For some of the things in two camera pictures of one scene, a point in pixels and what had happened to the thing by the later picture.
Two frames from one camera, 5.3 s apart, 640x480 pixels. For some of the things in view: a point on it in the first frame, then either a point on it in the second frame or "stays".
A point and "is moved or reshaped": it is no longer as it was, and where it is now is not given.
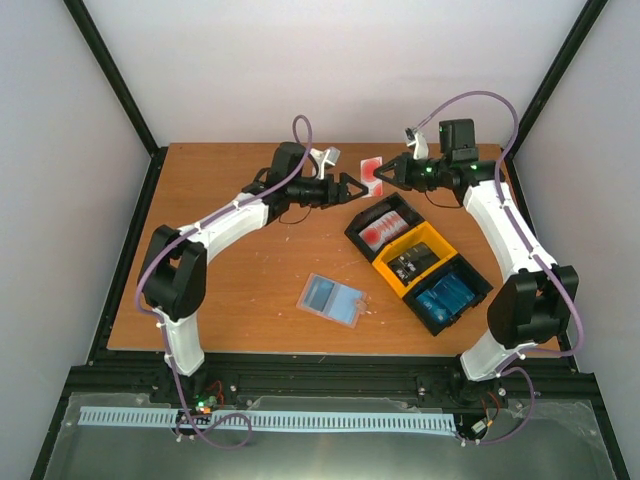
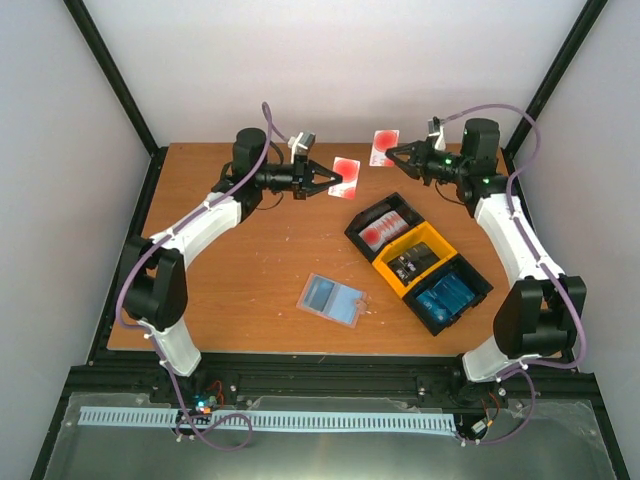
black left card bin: (367, 217) stays
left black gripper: (329, 198) → (300, 190)
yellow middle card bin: (425, 233) stays
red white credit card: (367, 178) is moved or reshaped
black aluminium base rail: (420, 377) stays
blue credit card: (318, 293) stays
